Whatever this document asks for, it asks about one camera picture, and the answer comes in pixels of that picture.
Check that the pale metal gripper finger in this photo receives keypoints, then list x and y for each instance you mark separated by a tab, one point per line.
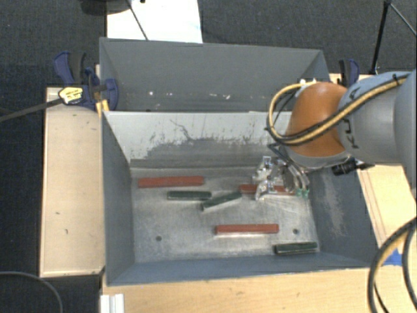
264	167
264	188

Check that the red-brown flat block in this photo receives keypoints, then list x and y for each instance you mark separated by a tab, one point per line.
169	181
247	188
246	229

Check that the dark green flat block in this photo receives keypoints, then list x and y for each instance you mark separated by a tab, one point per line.
189	195
296	248
221	200

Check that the grey metal bin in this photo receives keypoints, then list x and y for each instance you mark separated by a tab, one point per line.
182	227

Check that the pale wood flat board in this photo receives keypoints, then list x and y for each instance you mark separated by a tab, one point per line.
73	187

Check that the black cylinder on white bracket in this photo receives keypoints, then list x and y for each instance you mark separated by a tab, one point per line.
343	168

